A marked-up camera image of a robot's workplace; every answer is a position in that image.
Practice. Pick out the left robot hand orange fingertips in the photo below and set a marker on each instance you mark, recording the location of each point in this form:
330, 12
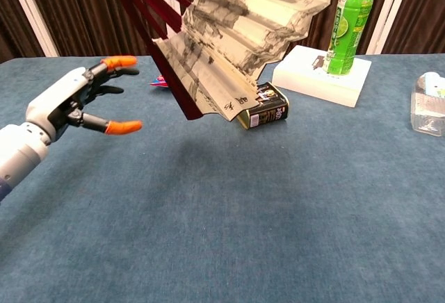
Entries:
59, 91

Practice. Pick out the red and white paper fan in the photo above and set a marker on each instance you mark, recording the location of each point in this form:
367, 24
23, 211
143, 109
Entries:
236, 32

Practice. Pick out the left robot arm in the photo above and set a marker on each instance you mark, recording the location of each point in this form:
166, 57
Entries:
19, 153

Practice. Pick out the brown curtain partition screen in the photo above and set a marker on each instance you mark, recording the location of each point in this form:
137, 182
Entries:
69, 11

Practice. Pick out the blue snack bag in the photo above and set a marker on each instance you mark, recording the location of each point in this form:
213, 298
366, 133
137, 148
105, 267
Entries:
160, 82

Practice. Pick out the blue felt table cover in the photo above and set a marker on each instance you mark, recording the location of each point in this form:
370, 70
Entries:
222, 212

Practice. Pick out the black and gold tin box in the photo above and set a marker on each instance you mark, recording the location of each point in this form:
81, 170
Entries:
267, 112

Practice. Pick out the white flat box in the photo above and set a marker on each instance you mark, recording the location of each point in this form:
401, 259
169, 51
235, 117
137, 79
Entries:
313, 80

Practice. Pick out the green drink bottle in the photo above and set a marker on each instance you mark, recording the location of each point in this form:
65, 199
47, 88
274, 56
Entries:
347, 28

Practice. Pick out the clear water bottle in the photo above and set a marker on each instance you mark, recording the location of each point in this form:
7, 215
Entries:
429, 105

